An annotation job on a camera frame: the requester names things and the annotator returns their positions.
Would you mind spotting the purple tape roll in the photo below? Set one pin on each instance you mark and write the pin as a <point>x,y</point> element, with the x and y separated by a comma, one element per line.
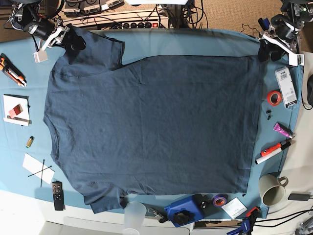
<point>219,200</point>

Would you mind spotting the light blue table cloth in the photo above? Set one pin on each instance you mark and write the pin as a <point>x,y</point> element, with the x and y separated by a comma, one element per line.
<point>138,44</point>

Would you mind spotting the blue box with black knob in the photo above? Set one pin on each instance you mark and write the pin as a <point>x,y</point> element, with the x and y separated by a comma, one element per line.
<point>187,210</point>

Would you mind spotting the blue orange bar clamp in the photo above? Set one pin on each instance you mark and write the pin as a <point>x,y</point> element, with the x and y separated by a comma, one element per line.
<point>247,224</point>

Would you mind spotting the white notepad with red block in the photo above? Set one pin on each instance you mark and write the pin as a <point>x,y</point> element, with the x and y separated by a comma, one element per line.
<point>16,110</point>

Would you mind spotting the black cable tie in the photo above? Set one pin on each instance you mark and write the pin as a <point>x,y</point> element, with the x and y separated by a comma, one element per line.
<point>42,173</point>
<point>39,171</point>

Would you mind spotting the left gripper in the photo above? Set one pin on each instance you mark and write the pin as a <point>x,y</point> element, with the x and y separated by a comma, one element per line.
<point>281,32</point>

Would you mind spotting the beige ceramic mug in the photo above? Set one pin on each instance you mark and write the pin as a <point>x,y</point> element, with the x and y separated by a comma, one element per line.
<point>271,189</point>

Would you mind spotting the black silver pen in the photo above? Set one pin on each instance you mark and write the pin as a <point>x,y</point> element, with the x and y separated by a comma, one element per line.
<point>285,144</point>

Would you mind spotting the red tape roll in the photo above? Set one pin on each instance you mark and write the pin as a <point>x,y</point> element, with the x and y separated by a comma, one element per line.
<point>274,98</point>

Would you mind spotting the orange white marker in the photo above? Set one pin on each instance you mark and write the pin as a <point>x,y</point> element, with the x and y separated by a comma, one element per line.
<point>268,153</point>

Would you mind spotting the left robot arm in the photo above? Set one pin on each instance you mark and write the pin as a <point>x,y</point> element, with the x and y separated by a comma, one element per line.
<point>302,9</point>

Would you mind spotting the metal carabiner keyring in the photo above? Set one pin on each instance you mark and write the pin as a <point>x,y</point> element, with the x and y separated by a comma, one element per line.
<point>160,217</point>

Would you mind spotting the white blister pack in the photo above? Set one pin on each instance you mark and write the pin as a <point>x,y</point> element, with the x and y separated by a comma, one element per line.
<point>285,83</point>

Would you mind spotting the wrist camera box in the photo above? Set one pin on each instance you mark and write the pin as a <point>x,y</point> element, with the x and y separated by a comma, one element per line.
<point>296,59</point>
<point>40,56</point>

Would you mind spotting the translucent plastic cup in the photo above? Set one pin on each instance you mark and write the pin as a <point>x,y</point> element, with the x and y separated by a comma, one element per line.
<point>134,215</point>

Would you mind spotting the orange black utility knife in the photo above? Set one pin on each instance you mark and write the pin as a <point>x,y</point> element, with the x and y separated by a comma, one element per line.
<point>11,71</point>

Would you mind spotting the small yellow green lighter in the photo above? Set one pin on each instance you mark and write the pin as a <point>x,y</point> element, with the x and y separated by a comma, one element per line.
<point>29,142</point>

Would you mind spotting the white paper card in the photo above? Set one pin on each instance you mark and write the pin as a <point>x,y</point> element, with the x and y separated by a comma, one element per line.
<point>33,165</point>

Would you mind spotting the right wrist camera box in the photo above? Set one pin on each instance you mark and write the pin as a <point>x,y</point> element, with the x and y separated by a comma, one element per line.
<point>40,56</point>

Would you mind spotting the white square card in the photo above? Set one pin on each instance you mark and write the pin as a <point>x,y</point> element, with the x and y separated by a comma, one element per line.
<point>234,208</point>

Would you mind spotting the black power strip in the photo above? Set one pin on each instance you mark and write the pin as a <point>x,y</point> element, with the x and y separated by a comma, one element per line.
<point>153,24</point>

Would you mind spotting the small black phone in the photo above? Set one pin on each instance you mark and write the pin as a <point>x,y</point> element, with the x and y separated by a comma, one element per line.
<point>299,197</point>

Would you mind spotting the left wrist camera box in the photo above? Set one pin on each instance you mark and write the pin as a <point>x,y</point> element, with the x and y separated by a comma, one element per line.
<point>296,59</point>

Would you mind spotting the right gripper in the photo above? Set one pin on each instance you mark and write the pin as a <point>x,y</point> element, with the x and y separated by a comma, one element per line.
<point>54,34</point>

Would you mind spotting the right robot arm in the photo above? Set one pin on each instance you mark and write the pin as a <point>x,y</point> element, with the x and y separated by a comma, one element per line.
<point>25,11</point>

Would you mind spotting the purple glue tube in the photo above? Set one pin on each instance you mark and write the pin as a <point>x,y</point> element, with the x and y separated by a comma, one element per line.
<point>282,130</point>

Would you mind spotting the dark blue T-shirt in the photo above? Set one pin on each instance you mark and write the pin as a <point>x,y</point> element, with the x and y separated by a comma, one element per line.
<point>163,125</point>

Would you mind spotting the black remote control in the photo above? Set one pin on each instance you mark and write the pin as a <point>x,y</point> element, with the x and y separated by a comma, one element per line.
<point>58,195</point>

